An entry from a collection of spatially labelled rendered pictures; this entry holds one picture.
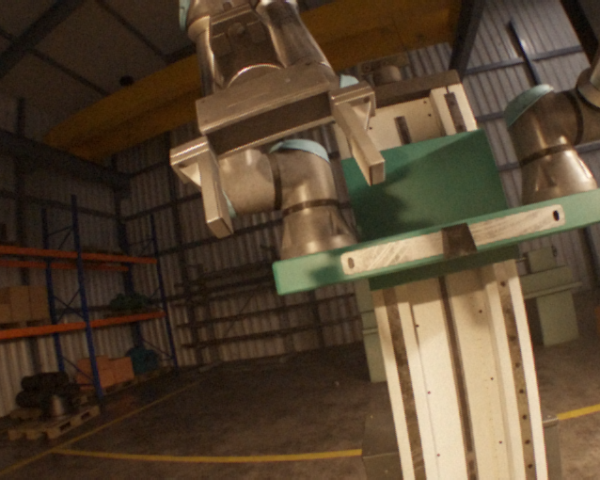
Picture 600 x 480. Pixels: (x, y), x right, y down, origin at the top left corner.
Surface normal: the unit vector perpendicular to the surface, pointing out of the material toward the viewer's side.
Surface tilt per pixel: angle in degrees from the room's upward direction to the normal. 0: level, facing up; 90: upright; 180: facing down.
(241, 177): 99
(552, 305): 90
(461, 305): 90
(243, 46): 156
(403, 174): 90
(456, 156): 90
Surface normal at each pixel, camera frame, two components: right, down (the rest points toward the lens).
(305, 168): 0.18, -0.17
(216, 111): -0.22, -0.47
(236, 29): 0.25, 0.82
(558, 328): -0.29, -0.07
